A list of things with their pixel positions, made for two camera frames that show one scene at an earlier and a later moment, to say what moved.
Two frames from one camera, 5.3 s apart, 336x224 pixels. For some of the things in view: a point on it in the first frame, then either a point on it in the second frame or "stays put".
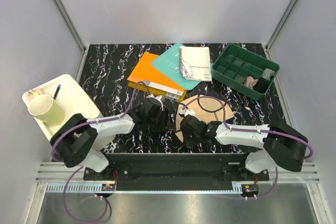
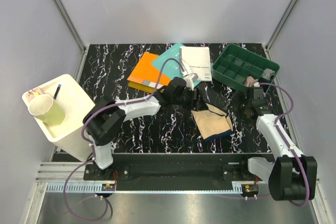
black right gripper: x=188 y=142 to x=239 y=96
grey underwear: x=267 y=73 stays put
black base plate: x=175 y=172 stays put
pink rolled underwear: x=250 y=82 stays put
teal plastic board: x=168 y=62 stays put
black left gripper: x=165 y=124 to x=198 y=104
